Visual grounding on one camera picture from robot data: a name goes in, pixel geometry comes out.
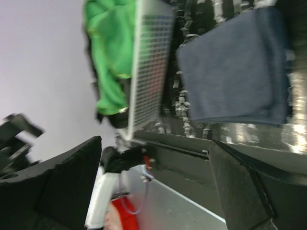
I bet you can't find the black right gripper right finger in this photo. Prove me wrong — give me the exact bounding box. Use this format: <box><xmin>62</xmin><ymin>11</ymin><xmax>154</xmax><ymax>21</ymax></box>
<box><xmin>208</xmin><ymin>139</ymin><xmax>307</xmax><ymax>230</ymax></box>

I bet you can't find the white plastic basket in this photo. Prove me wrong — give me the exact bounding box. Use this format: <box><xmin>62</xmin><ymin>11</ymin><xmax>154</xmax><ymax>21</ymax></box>
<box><xmin>124</xmin><ymin>0</ymin><xmax>175</xmax><ymax>141</ymax></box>

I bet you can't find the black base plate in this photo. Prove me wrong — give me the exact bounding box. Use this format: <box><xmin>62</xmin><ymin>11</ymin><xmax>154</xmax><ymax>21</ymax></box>
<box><xmin>134</xmin><ymin>131</ymin><xmax>307</xmax><ymax>218</ymax></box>

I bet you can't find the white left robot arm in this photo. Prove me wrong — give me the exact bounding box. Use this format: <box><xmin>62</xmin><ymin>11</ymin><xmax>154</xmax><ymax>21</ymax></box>
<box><xmin>85</xmin><ymin>146</ymin><xmax>146</xmax><ymax>230</ymax></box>

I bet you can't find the folded dark blue towel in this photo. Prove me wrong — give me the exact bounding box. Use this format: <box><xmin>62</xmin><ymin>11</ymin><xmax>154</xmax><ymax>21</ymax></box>
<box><xmin>176</xmin><ymin>7</ymin><xmax>290</xmax><ymax>126</ymax></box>

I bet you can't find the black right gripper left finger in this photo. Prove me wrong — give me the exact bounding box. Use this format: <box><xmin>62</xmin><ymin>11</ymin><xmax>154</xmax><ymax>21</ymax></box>
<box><xmin>0</xmin><ymin>136</ymin><xmax>102</xmax><ymax>230</ymax></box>

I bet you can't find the green cloth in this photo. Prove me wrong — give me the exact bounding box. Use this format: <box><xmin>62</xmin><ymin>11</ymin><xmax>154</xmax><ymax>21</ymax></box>
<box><xmin>83</xmin><ymin>0</ymin><xmax>137</xmax><ymax>115</ymax></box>

